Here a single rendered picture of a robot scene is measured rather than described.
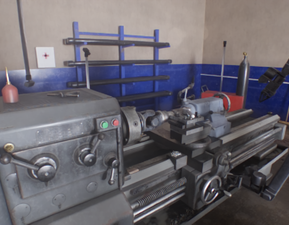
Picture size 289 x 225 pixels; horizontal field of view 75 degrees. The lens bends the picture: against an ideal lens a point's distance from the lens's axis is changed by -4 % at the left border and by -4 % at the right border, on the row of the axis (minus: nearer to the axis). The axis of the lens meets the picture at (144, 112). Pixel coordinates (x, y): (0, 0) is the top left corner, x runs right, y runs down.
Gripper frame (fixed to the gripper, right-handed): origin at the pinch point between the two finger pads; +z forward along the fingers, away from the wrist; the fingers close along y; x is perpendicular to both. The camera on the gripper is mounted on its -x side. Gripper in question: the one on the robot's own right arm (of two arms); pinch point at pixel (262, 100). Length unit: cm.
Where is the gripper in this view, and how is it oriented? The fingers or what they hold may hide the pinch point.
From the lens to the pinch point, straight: 156.4
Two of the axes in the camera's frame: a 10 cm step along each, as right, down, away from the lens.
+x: 6.3, 6.4, -4.4
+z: -3.6, 7.4, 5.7
